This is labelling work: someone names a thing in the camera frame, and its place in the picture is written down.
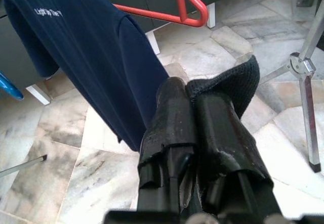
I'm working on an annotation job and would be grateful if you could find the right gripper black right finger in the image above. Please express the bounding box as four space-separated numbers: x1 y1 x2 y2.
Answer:
193 95 282 213

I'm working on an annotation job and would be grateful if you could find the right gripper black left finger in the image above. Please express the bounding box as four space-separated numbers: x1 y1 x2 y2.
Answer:
138 76 199 212

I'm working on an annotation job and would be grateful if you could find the black garment with green print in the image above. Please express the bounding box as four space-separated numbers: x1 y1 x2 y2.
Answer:
186 54 261 120

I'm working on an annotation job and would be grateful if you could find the blue plastic clothes hanger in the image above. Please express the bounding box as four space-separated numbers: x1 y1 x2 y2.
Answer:
0 71 25 101

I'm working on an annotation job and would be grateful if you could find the red plastic clothes hanger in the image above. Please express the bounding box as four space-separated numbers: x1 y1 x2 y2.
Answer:
113 0 209 28

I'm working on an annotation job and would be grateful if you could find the silver metal clothes rack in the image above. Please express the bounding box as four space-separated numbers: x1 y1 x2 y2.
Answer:
258 1 324 173

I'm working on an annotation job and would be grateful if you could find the navy blue t-shirt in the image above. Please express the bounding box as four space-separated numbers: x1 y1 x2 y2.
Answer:
0 0 171 152

